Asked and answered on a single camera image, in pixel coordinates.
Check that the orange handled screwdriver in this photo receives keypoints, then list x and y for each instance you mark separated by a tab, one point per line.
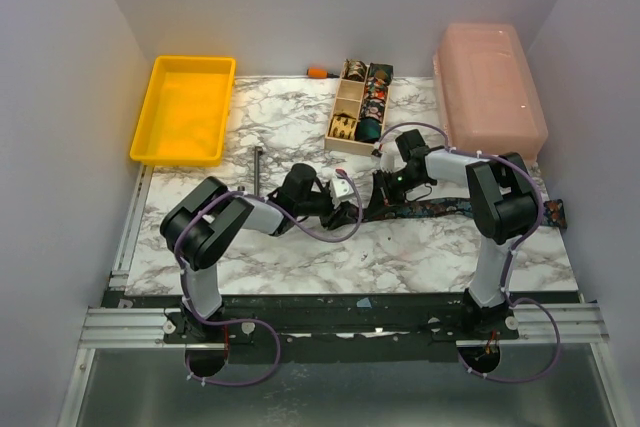
319	73

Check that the yellow plastic tray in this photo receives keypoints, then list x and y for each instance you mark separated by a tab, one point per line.
185	110

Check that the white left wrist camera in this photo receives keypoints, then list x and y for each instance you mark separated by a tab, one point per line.
340	190

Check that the dark rose print rolled tie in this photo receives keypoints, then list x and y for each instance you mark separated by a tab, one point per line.
373	108

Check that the metal rod tool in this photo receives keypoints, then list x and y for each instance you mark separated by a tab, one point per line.
257	154

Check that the pink plastic storage box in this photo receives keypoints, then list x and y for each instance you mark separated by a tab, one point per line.
486	94

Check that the cream brown rolled tie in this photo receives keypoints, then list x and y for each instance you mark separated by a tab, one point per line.
354	70

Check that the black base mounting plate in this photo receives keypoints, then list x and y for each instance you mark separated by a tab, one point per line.
338	328

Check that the green yellow rolled tie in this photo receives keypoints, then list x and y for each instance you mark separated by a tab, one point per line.
382	72

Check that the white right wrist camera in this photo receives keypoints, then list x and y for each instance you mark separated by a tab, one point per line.
386	160

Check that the aluminium extrusion rail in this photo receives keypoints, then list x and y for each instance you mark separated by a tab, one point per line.
578	323

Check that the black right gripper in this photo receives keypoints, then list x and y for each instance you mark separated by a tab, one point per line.
379	192

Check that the navy floral necktie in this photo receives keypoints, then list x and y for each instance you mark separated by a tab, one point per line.
553	214

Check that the dark green rolled tie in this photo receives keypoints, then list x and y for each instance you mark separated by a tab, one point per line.
368	130

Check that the yellow beetle print rolled tie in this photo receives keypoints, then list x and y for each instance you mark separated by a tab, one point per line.
343	126

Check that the wooden compartment organizer box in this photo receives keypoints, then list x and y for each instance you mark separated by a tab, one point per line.
348	100

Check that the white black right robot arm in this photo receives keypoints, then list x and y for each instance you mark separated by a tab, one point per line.
506	207

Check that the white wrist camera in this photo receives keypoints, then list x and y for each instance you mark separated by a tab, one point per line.
340	190
386	160

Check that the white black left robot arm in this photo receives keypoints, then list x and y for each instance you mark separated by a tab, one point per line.
200	229

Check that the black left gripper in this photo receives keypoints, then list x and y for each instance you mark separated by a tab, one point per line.
338	216

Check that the red floral rolled tie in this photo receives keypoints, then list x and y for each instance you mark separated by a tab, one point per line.
376	88

